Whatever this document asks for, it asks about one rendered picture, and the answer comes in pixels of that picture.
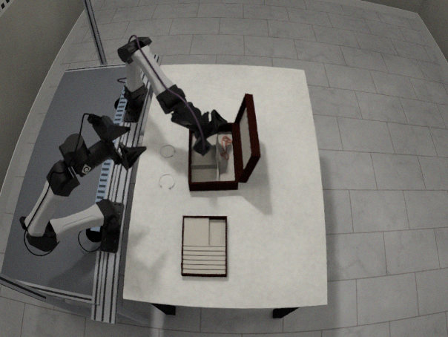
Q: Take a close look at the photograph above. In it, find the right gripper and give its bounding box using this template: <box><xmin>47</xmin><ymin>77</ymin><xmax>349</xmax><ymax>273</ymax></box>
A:
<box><xmin>88</xmin><ymin>125</ymin><xmax>147</xmax><ymax>171</ymax></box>

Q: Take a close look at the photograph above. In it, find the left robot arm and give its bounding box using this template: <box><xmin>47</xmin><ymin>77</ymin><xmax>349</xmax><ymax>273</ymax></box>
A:
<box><xmin>117</xmin><ymin>37</ymin><xmax>213</xmax><ymax>156</ymax></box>

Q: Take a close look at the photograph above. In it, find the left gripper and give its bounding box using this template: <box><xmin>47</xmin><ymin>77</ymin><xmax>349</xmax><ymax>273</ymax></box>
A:
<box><xmin>185</xmin><ymin>109</ymin><xmax>228</xmax><ymax>139</ymax></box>

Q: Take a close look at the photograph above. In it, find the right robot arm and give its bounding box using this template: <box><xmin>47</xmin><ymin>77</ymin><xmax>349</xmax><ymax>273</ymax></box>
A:
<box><xmin>19</xmin><ymin>114</ymin><xmax>125</xmax><ymax>253</ymax></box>

